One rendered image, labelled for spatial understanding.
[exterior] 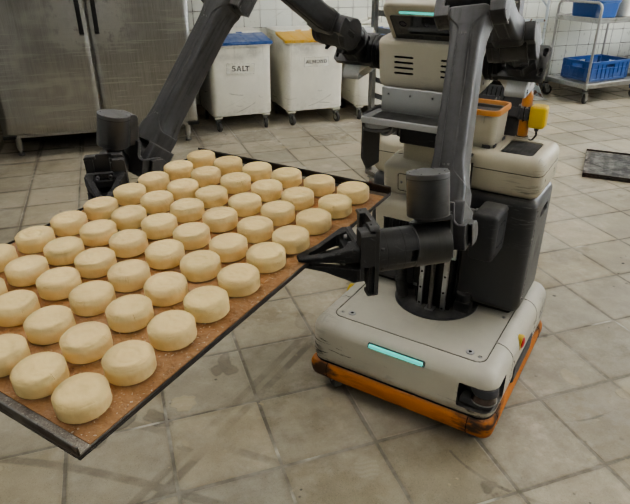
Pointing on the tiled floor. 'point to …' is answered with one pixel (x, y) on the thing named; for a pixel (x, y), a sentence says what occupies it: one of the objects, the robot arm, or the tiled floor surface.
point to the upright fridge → (78, 61)
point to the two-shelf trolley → (594, 52)
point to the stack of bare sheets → (615, 166)
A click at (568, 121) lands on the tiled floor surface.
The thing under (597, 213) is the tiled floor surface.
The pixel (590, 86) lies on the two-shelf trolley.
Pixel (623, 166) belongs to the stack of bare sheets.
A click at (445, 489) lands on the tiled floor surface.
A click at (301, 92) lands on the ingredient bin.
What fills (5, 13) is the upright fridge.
